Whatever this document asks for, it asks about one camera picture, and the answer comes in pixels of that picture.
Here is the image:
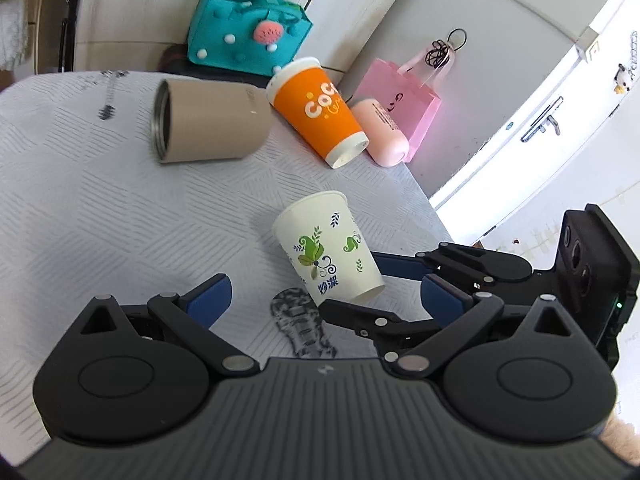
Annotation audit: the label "white floral paper cup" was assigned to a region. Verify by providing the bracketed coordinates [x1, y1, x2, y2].
[272, 191, 385, 306]

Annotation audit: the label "orange coco paper cup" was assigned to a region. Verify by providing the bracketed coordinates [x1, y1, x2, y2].
[266, 56, 369, 169]

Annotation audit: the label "pink tumbler bottle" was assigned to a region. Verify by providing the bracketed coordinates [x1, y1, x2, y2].
[350, 99, 409, 168]

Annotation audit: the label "white patterned tablecloth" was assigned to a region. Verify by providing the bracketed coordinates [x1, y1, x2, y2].
[1, 73, 448, 465]

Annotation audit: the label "pink paper gift bag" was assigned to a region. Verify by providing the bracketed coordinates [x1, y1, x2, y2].
[352, 47, 451, 162]

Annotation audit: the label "beige cylindrical mug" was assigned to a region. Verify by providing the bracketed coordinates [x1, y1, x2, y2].
[151, 78, 274, 164]

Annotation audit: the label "black clothes rack pole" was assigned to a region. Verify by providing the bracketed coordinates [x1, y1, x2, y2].
[58, 0, 80, 73]

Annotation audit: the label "teal felt handbag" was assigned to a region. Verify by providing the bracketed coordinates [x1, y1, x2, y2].
[186, 0, 312, 77]

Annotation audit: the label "white fluffy robe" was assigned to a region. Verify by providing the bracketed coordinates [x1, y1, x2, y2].
[0, 0, 28, 72]

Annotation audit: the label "black hair ties on hook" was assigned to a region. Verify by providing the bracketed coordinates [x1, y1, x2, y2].
[424, 27, 469, 70]

